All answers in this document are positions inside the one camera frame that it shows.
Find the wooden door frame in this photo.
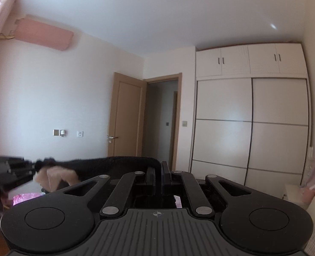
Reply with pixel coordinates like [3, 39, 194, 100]
[143, 73, 183, 174]

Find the wooden door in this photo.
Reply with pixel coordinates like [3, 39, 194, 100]
[106, 72, 147, 158]

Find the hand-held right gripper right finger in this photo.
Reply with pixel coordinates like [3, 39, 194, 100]
[161, 161, 254, 220]

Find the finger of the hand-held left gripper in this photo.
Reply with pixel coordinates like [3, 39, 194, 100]
[0, 171, 39, 193]
[0, 156, 44, 173]

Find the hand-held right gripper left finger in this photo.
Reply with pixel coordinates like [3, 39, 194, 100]
[57, 167, 162, 220]

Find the white wardrobe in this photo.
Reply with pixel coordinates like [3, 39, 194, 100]
[190, 42, 312, 193]

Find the pink rose patterned blanket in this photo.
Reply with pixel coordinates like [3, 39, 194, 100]
[12, 192, 42, 206]

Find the air conditioner with pink cover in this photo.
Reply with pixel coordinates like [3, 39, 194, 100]
[13, 15, 75, 51]

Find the black garment with beige lining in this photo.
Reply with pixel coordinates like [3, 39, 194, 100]
[34, 156, 160, 193]

